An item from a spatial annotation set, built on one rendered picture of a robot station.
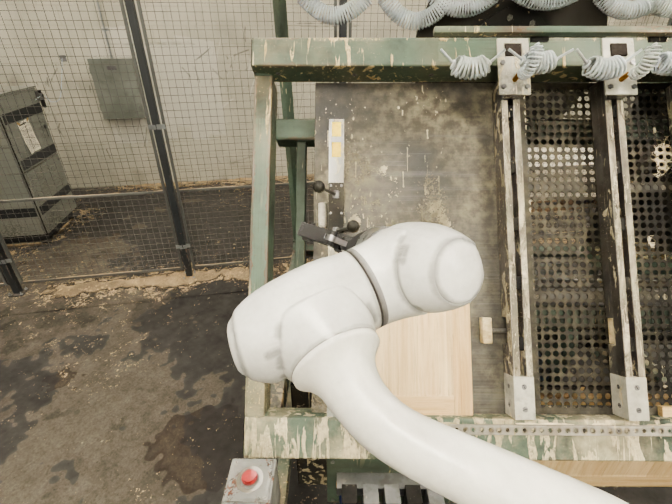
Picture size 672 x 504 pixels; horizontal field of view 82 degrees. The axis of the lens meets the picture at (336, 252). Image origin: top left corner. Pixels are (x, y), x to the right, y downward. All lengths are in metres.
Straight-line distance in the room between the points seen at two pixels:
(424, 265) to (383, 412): 0.15
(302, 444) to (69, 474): 1.55
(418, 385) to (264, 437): 0.50
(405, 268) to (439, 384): 0.93
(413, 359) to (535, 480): 0.93
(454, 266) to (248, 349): 0.22
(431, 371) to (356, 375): 0.93
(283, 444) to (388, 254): 0.96
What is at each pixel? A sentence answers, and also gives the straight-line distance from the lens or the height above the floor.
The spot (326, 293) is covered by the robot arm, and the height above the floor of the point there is 1.69.
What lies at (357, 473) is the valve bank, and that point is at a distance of 1.38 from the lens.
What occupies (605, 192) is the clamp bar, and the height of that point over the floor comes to 1.47.
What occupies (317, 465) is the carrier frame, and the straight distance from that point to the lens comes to 1.86.
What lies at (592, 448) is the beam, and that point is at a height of 0.84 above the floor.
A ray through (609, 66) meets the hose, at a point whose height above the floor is 1.84.
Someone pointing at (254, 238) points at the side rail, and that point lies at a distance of 1.26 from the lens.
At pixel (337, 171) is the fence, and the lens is 1.30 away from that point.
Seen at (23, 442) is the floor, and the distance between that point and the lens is 2.88.
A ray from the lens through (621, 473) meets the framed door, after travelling 2.19.
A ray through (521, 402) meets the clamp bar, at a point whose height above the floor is 0.97.
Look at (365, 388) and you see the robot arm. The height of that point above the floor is 1.63.
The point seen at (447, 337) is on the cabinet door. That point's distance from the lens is 1.31.
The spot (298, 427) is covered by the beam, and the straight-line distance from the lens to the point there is 1.29.
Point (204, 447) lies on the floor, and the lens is 2.42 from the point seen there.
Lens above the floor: 1.92
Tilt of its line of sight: 29 degrees down
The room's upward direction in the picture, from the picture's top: straight up
